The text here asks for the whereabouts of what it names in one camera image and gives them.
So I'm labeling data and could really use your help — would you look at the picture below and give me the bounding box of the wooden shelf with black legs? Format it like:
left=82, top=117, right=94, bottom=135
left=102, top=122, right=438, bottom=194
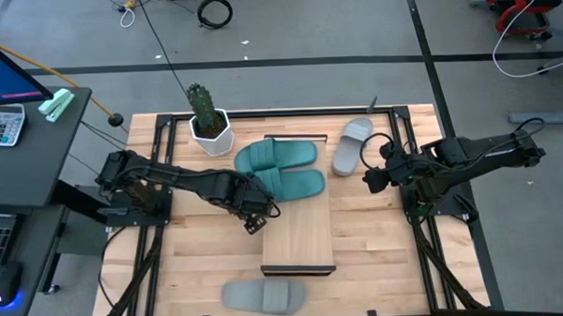
left=254, top=131, right=337, bottom=278

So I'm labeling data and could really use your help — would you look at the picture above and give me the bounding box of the mint green stapler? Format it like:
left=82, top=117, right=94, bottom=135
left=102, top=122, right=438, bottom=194
left=37, top=87, right=77, bottom=124

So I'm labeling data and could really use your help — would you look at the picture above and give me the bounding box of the white hexagonal plant pot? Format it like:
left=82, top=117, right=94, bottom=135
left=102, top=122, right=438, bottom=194
left=188, top=107, right=236, bottom=158

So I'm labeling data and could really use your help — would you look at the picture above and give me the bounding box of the grey lower desk surface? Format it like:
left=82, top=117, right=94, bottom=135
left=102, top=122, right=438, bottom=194
left=0, top=202, right=75, bottom=316

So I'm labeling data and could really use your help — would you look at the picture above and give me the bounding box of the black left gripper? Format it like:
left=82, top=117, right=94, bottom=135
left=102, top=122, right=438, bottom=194
left=233, top=174, right=280, bottom=236

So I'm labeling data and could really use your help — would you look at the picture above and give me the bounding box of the grey desk calculator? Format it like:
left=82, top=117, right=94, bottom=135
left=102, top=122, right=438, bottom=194
left=0, top=103, right=28, bottom=148

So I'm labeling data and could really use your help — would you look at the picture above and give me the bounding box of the black aluminium rig frame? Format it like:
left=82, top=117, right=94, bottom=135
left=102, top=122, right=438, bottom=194
left=91, top=101, right=490, bottom=316

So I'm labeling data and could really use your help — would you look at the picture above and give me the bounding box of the green cactus plant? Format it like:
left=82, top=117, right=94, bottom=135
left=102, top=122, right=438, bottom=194
left=186, top=82, right=221, bottom=134

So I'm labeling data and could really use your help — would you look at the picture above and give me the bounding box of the black desk top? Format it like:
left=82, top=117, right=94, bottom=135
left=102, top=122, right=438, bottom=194
left=0, top=85, right=97, bottom=210

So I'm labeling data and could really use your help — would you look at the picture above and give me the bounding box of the thin black floor cable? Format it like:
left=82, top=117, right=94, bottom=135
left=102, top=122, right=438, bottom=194
left=134, top=0, right=191, bottom=102

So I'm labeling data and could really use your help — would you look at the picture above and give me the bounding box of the black looped gripper cable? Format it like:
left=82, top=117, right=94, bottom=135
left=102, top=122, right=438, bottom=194
left=358, top=131, right=397, bottom=173

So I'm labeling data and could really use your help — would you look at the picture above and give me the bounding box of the coiled black cable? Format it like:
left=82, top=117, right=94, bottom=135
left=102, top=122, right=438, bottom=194
left=195, top=0, right=235, bottom=31

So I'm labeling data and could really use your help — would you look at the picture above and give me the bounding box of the white cable with yellow plug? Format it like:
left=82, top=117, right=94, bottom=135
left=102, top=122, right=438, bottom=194
left=117, top=0, right=165, bottom=29

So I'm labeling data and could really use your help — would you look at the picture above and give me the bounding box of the black computer mouse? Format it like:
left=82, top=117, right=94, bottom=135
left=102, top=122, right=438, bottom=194
left=0, top=260, right=24, bottom=308

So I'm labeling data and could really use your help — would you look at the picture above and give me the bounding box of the grey rubber slide slipper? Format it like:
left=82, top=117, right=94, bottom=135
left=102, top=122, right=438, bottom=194
left=219, top=276, right=310, bottom=316
left=329, top=116, right=377, bottom=178

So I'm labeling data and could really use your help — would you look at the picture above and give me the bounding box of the long white cable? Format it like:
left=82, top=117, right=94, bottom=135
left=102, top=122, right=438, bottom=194
left=490, top=0, right=563, bottom=81

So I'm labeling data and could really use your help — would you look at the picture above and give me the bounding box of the computer monitor with blue screen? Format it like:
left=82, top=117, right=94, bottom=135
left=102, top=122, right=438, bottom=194
left=0, top=28, right=54, bottom=108

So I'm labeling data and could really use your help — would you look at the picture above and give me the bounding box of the grey stand base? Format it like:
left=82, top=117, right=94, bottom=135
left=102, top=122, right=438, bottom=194
left=507, top=101, right=563, bottom=127

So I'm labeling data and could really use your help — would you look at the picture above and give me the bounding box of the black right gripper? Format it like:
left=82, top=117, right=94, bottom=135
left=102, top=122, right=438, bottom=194
left=363, top=143, right=408, bottom=195

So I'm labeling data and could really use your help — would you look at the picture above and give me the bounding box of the teal rubber slide slipper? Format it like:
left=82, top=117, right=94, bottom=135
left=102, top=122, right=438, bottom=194
left=232, top=136, right=320, bottom=175
left=251, top=164, right=327, bottom=205

